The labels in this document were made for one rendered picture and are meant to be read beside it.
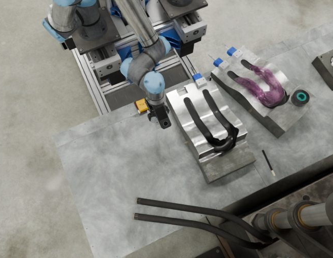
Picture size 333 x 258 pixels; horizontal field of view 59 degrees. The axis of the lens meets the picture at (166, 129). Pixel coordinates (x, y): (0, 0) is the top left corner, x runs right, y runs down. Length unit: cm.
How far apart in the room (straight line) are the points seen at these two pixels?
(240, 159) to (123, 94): 118
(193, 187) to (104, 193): 44
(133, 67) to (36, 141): 160
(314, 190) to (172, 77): 133
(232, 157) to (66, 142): 85
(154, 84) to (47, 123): 165
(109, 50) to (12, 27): 181
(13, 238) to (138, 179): 129
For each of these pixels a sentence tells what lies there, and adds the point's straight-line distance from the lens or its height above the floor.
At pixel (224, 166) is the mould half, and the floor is 86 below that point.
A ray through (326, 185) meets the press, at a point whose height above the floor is 79.
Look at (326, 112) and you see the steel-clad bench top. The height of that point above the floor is 80.
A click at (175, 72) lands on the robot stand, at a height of 21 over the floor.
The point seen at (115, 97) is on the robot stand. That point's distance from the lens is 232.
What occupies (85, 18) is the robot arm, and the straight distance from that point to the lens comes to 144.
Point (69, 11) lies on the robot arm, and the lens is 119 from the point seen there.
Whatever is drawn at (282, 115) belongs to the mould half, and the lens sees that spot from 156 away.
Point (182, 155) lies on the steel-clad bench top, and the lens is 150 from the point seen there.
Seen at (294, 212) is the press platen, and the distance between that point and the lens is 104.
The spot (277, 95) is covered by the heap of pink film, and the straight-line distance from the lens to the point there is 162.
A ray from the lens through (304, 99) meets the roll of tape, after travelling 160.
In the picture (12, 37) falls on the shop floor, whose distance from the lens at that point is 320.
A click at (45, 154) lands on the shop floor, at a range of 253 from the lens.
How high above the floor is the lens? 225
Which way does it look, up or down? 70 degrees down
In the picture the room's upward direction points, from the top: 1 degrees counter-clockwise
